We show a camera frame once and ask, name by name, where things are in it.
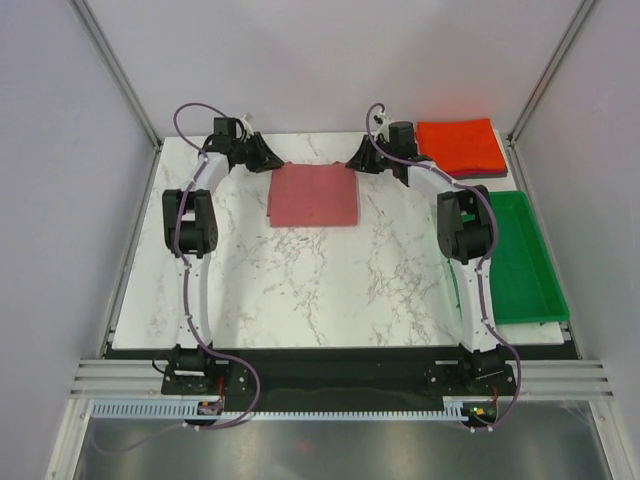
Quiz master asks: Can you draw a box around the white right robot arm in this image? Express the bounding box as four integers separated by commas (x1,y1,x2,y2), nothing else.
347,134,500,358

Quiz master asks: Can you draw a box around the aluminium left corner post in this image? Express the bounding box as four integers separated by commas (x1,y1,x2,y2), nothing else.
69,0,162,151

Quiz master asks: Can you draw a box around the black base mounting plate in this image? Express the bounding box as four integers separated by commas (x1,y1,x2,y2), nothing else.
106,342,578,410

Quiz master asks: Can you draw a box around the aluminium right corner post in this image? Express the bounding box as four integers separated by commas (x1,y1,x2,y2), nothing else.
505,0,601,146

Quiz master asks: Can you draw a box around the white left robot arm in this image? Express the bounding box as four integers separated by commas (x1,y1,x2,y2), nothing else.
162,132,284,361

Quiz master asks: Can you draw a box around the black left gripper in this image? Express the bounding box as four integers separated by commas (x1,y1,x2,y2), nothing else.
232,133,283,175

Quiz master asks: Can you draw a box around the white slotted cable duct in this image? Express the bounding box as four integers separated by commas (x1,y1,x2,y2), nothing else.
90,394,501,420

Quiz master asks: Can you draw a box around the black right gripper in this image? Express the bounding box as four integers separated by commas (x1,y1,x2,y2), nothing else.
346,134,397,174

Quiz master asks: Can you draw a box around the aluminium corner post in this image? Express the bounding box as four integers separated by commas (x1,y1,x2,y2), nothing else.
505,0,601,146
69,0,162,151

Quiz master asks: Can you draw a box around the folded orange t shirt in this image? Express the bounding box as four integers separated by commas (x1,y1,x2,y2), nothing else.
416,118,507,178

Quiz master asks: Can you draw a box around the green plastic tray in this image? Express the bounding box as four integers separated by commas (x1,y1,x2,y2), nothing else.
449,189,571,327

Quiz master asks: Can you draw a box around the pink t shirt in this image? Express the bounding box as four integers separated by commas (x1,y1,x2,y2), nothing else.
267,163,359,228

